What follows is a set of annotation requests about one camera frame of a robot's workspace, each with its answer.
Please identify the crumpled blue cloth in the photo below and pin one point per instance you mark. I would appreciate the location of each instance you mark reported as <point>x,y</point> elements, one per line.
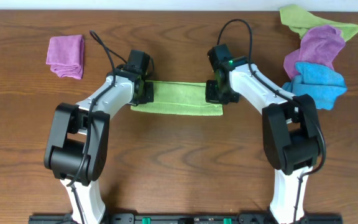
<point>320,82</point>

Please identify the crumpled purple cloth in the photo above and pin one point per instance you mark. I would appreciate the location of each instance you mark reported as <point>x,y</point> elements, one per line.
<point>319,45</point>

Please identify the folded purple cloth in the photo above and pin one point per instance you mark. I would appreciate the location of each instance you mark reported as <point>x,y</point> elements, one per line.
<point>65,56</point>

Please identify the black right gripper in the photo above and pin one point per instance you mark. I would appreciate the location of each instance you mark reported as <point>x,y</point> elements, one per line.
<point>209,97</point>

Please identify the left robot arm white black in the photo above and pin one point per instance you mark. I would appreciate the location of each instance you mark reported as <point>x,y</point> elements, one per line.
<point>78,141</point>

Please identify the crumpled green cloth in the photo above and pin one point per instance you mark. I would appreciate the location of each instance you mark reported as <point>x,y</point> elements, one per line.
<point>301,21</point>

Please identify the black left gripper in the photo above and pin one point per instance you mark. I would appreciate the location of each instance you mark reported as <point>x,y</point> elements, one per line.
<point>148,93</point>

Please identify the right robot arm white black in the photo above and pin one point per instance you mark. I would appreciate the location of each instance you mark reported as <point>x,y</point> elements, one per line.
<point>292,137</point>

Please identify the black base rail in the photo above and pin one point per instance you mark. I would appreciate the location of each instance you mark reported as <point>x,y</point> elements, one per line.
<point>242,218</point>

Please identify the green microfiber cloth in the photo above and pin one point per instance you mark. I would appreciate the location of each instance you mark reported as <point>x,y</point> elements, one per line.
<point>180,98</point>

